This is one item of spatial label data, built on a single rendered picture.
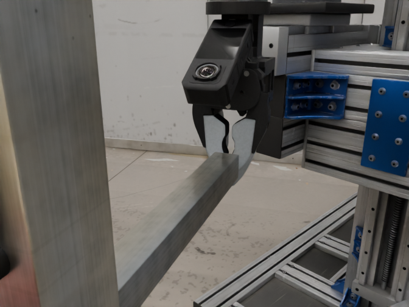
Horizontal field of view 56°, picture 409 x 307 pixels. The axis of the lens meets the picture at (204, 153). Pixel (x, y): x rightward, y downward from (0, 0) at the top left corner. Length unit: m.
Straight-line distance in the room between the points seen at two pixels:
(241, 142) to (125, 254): 0.23
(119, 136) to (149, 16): 0.97
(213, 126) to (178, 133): 2.56
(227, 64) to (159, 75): 2.60
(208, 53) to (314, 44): 0.51
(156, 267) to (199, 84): 0.17
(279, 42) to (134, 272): 0.59
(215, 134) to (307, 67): 0.44
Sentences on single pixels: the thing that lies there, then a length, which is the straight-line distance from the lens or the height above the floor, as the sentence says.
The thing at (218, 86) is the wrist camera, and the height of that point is 0.95.
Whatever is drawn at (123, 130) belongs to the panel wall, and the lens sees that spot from 3.19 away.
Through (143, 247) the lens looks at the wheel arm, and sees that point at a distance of 0.28.
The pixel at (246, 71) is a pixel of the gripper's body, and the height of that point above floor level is 0.96.
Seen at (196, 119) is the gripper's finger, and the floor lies 0.90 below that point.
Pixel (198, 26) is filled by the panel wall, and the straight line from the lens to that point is 2.84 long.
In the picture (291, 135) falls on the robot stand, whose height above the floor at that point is 0.77.
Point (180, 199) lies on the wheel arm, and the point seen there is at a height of 0.86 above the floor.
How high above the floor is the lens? 1.01
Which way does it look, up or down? 19 degrees down
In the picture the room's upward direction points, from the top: straight up
